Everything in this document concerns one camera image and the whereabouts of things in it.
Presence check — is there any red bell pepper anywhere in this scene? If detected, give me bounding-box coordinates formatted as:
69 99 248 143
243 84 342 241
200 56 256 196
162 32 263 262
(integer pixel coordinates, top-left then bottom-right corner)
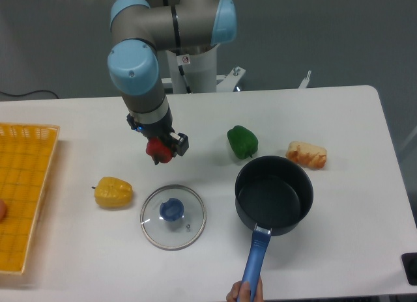
146 137 173 163

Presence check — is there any yellow bell pepper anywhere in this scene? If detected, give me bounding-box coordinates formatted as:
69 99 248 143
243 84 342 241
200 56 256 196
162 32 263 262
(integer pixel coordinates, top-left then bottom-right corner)
94 176 133 209

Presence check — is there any green bell pepper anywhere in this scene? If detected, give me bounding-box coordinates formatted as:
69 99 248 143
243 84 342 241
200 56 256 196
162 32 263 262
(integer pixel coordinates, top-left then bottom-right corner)
227 125 259 159

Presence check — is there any glass pot lid blue knob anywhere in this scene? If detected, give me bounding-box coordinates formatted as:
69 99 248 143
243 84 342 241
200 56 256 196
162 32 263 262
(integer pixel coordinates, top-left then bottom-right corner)
140 184 207 251

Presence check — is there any dark pot with blue handle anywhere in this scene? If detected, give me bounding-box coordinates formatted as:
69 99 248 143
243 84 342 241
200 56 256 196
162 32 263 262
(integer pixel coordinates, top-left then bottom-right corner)
235 156 313 301

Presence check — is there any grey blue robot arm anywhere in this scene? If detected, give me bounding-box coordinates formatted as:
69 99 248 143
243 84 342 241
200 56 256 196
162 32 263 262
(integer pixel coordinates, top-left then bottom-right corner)
108 0 237 164

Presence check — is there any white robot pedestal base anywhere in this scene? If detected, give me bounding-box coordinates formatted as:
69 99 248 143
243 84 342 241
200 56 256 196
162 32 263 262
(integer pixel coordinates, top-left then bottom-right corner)
161 43 312 94

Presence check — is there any black floor cable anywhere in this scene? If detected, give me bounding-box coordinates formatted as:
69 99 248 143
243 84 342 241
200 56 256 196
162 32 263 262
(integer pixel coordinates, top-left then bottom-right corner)
0 90 61 100

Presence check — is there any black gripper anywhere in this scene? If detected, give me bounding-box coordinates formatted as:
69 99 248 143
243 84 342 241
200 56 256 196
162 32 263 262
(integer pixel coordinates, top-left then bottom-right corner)
126 111 189 165

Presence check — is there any person's hand on pot handle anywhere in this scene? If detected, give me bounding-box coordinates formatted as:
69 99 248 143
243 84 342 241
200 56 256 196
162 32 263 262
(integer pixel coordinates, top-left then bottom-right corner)
225 278 265 302

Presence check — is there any black device at table edge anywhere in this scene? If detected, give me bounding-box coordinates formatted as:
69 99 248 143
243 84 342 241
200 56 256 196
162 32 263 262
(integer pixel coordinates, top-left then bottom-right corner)
401 253 417 286

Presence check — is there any toy bread loaf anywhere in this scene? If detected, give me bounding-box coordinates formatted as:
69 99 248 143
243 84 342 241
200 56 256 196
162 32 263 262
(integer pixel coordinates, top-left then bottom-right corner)
285 141 327 169

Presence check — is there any yellow woven basket tray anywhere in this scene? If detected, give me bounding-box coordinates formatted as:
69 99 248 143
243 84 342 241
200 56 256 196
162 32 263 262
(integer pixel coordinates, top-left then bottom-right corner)
1 122 60 275

